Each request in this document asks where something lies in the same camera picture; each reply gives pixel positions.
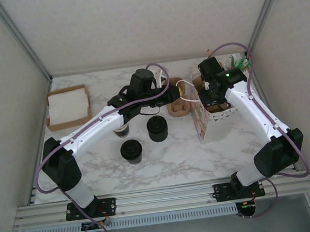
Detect stack of black lids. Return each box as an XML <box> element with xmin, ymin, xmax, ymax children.
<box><xmin>145</xmin><ymin>114</ymin><xmax>170</xmax><ymax>143</ymax></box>

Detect stack of paper cups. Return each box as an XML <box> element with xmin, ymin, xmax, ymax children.
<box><xmin>112</xmin><ymin>121</ymin><xmax>131</xmax><ymax>140</ymax></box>

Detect white paper gift bag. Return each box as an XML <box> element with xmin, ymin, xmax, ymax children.
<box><xmin>174</xmin><ymin>65</ymin><xmax>243</xmax><ymax>147</ymax></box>

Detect white paper napkins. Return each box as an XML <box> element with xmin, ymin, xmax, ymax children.
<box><xmin>46</xmin><ymin>87</ymin><xmax>92</xmax><ymax>126</ymax></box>

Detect brown cardboard napkin box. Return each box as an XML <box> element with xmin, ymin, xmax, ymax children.
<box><xmin>41</xmin><ymin>83</ymin><xmax>94</xmax><ymax>133</ymax></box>

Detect right controller board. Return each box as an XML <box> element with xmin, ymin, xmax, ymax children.
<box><xmin>238</xmin><ymin>199</ymin><xmax>259</xmax><ymax>217</ymax></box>

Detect controller board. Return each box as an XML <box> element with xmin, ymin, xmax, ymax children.
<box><xmin>238</xmin><ymin>199</ymin><xmax>259</xmax><ymax>217</ymax></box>
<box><xmin>80</xmin><ymin>220</ymin><xmax>106</xmax><ymax>232</ymax></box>

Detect left controller board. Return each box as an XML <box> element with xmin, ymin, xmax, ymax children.
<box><xmin>80</xmin><ymin>220</ymin><xmax>106</xmax><ymax>232</ymax></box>

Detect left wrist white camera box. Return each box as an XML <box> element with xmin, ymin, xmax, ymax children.
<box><xmin>151</xmin><ymin>68</ymin><xmax>168</xmax><ymax>87</ymax></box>

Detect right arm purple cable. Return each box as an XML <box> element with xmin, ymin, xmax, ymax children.
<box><xmin>208</xmin><ymin>34</ymin><xmax>310</xmax><ymax>222</ymax></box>

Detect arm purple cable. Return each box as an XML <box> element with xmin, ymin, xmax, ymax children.
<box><xmin>208</xmin><ymin>34</ymin><xmax>310</xmax><ymax>222</ymax></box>
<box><xmin>22</xmin><ymin>61</ymin><xmax>190</xmax><ymax>232</ymax></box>

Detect right aluminium side rail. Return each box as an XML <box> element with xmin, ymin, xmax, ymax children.
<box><xmin>245</xmin><ymin>49</ymin><xmax>297</xmax><ymax>176</ymax></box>

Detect aluminium side rail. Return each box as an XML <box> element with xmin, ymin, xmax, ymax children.
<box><xmin>15</xmin><ymin>77</ymin><xmax>67</xmax><ymax>206</ymax></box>
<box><xmin>245</xmin><ymin>49</ymin><xmax>297</xmax><ymax>176</ymax></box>

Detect right aluminium frame post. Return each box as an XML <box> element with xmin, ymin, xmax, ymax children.
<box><xmin>238</xmin><ymin>0</ymin><xmax>300</xmax><ymax>56</ymax></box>

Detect aluminium frame post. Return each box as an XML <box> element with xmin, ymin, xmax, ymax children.
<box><xmin>0</xmin><ymin>0</ymin><xmax>53</xmax><ymax>88</ymax></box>
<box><xmin>238</xmin><ymin>0</ymin><xmax>300</xmax><ymax>56</ymax></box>

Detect left aluminium side rail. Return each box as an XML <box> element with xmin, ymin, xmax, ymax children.
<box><xmin>15</xmin><ymin>77</ymin><xmax>67</xmax><ymax>206</ymax></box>

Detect aluminium mounting rail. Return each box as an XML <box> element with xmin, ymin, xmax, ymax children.
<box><xmin>12</xmin><ymin>170</ymin><xmax>310</xmax><ymax>230</ymax></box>

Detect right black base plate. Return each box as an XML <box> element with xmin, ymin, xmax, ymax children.
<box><xmin>213</xmin><ymin>178</ymin><xmax>267</xmax><ymax>203</ymax></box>

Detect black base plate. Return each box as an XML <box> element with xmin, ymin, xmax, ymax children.
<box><xmin>213</xmin><ymin>178</ymin><xmax>267</xmax><ymax>203</ymax></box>
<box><xmin>64</xmin><ymin>196</ymin><xmax>118</xmax><ymax>221</ymax></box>

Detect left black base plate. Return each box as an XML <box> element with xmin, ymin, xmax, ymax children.
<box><xmin>64</xmin><ymin>196</ymin><xmax>118</xmax><ymax>221</ymax></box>

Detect grey slotted cable duct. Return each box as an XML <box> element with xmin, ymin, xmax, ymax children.
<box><xmin>24</xmin><ymin>203</ymin><xmax>239</xmax><ymax>232</ymax></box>

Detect left aluminium frame post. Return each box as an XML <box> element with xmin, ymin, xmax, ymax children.
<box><xmin>0</xmin><ymin>0</ymin><xmax>53</xmax><ymax>88</ymax></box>

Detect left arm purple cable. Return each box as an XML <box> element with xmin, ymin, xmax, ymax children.
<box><xmin>22</xmin><ymin>61</ymin><xmax>190</xmax><ymax>232</ymax></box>

